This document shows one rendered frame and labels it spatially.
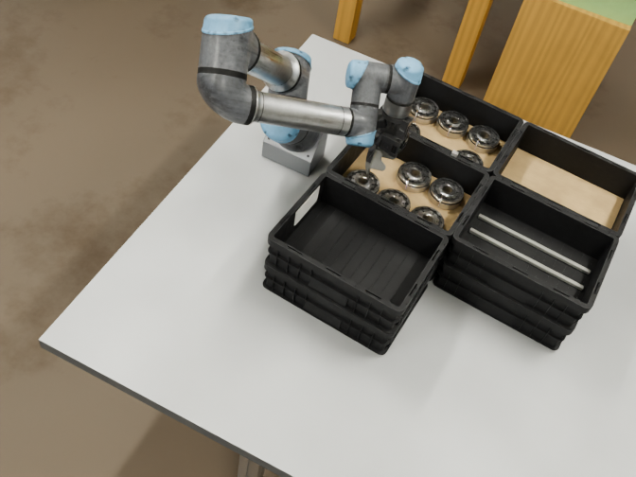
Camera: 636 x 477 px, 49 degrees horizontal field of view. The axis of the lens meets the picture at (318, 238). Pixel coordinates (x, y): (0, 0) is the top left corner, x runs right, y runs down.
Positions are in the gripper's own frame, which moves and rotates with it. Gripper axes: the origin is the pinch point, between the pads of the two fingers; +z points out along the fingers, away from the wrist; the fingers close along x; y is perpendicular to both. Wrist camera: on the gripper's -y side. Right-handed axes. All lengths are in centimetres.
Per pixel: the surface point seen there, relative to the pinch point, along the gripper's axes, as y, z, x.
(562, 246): 59, 6, 15
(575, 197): 56, 3, 36
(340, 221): 1.3, 9.9, -17.1
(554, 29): 17, 13, 171
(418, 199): 16.1, 7.0, 4.8
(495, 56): -11, 63, 224
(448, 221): 27.1, 7.3, 2.1
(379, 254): 15.9, 10.3, -20.6
